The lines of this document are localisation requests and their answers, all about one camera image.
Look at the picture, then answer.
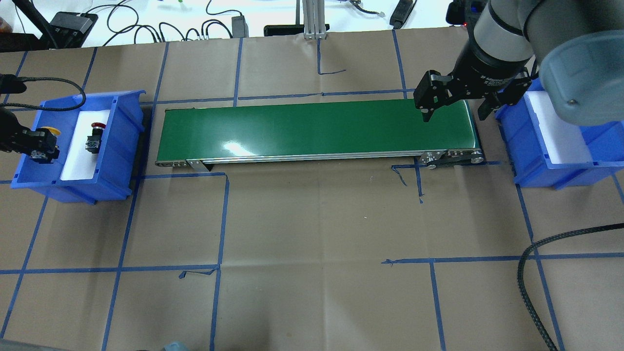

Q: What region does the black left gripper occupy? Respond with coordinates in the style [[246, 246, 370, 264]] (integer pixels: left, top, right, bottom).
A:
[[0, 107, 60, 164]]

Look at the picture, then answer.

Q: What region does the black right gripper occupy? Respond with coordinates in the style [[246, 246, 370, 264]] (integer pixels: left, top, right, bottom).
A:
[[414, 44, 531, 123]]

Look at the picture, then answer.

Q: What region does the yellow push button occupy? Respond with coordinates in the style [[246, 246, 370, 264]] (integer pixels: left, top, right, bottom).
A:
[[41, 126, 61, 137]]

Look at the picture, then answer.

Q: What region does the red push button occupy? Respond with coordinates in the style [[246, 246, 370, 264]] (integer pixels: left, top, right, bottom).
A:
[[85, 122, 106, 154]]

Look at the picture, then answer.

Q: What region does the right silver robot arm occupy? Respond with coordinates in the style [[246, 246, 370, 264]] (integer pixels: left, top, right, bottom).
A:
[[414, 0, 624, 126]]

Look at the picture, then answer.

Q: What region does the green conveyor belt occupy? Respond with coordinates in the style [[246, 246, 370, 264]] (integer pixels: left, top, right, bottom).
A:
[[155, 98, 484, 167]]

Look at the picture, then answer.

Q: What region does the blue bin right side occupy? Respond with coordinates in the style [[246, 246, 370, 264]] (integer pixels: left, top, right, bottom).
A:
[[495, 79, 624, 190]]

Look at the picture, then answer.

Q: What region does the white foam pad right bin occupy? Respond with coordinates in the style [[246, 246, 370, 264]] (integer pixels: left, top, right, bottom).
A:
[[526, 91, 593, 164]]

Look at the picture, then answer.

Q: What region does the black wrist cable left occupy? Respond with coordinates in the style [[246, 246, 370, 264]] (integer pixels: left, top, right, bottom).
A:
[[0, 75, 87, 112]]

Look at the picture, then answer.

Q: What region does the aluminium frame post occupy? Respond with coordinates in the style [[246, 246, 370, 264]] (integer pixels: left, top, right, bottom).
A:
[[301, 0, 327, 39]]

